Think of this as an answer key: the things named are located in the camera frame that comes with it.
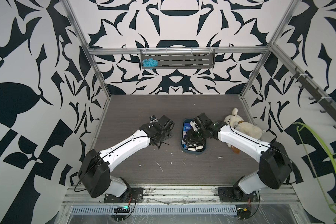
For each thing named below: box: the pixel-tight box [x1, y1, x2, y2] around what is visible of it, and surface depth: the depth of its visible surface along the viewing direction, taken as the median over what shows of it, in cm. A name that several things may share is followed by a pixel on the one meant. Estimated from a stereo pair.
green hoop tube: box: [293, 121, 336, 222], surface depth 59 cm
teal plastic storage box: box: [180, 118, 207, 155], surface depth 86 cm
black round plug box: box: [236, 207, 252, 220], surface depth 72 cm
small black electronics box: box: [113, 205, 131, 214], surface depth 74 cm
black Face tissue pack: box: [187, 145, 204, 152], surface depth 86 cm
